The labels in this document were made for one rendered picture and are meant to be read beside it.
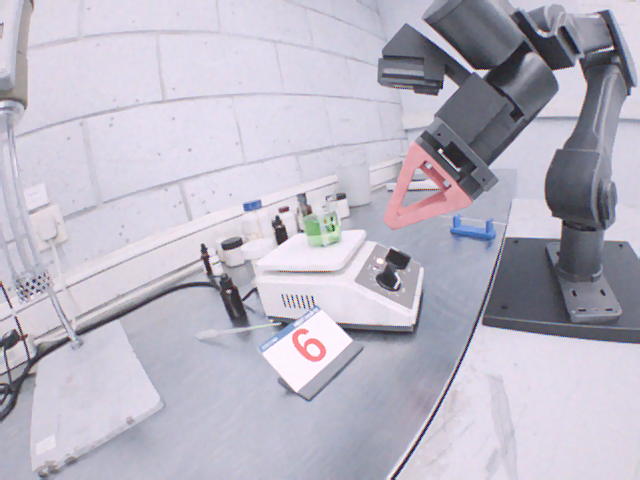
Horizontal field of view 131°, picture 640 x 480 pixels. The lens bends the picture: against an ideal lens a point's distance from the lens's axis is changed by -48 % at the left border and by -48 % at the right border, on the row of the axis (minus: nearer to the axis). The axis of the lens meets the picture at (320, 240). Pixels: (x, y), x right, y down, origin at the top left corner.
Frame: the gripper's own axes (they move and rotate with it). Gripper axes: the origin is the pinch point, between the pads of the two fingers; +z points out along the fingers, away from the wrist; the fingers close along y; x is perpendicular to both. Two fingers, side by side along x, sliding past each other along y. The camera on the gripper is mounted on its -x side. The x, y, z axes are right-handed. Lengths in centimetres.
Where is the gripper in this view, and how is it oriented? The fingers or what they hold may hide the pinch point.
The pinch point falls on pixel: (395, 215)
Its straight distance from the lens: 27.1
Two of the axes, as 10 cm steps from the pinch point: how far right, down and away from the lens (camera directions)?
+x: 7.2, 6.9, -0.5
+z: -5.8, 6.3, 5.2
